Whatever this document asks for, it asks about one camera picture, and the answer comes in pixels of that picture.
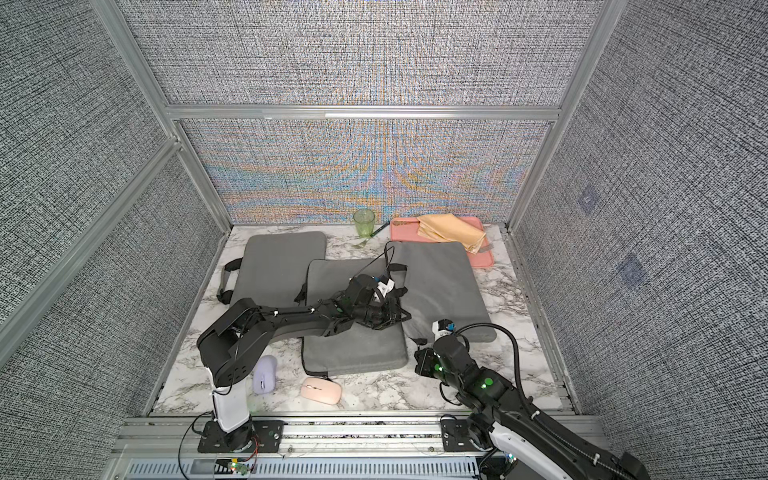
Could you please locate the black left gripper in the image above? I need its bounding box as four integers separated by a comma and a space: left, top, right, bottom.
352, 296, 412, 329

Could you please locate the grey laptop bag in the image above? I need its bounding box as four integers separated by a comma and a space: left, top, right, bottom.
386, 241, 496, 344
301, 259, 407, 378
216, 232, 327, 307

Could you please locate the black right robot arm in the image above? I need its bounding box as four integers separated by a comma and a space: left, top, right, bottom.
414, 335, 650, 479

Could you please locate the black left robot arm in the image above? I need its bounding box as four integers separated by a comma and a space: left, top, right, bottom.
196, 274, 411, 453

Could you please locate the pink computer mouse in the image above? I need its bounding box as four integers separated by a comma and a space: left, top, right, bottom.
300, 377, 342, 405

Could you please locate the lilac computer mouse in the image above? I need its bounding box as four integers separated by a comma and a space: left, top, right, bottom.
252, 355, 277, 395

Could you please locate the green pen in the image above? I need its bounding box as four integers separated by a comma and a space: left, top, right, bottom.
368, 221, 390, 239

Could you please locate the green plastic cup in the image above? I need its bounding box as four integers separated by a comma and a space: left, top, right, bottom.
353, 208, 376, 238

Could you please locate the pink tray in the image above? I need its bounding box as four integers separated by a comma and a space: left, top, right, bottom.
389, 216, 495, 269

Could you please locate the tan folded cloth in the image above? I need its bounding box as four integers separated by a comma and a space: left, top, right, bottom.
417, 214, 486, 254

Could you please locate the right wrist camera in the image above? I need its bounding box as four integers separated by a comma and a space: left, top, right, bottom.
431, 319, 456, 340

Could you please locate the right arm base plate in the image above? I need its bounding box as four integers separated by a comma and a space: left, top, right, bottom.
439, 414, 480, 453

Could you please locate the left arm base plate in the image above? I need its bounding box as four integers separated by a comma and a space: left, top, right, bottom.
197, 420, 284, 454

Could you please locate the aluminium front rail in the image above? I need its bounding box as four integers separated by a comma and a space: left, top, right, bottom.
102, 411, 505, 479

